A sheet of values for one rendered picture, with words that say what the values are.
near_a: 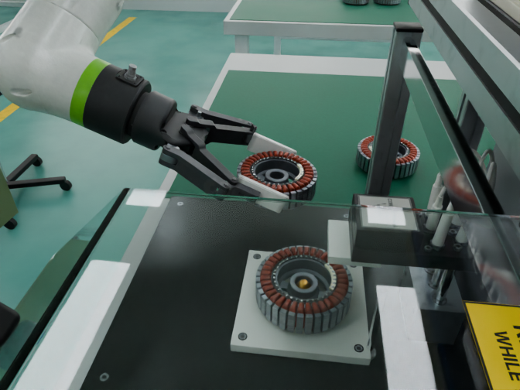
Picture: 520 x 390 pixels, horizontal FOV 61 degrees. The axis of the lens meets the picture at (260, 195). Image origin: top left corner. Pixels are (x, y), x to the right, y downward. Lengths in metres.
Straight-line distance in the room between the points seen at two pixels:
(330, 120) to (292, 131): 0.10
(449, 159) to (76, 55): 0.46
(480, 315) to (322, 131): 0.80
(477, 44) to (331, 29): 1.43
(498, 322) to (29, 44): 0.57
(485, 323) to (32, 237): 1.93
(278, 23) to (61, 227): 1.20
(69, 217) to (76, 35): 1.49
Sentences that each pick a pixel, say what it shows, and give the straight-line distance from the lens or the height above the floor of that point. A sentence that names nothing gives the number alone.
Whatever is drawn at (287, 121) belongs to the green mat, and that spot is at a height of 0.75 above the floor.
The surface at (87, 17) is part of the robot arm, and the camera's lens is 0.65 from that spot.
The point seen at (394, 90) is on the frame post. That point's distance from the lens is 0.59.
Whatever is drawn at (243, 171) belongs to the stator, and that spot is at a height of 0.87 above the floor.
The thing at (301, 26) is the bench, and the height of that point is 0.74.
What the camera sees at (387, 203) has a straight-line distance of 0.48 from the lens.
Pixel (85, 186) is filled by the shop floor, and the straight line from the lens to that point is 2.25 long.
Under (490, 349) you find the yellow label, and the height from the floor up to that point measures 1.07.
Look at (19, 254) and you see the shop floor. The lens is 1.97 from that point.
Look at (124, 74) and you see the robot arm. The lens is 0.61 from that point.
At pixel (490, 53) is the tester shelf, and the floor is 1.11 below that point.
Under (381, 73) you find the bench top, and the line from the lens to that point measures 1.31.
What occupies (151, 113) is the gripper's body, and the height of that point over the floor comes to 0.95.
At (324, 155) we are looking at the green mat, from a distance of 0.88.
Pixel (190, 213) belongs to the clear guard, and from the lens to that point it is 0.22.
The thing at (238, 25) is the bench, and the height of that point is 0.74.
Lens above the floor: 1.20
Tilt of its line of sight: 36 degrees down
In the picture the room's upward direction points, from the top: straight up
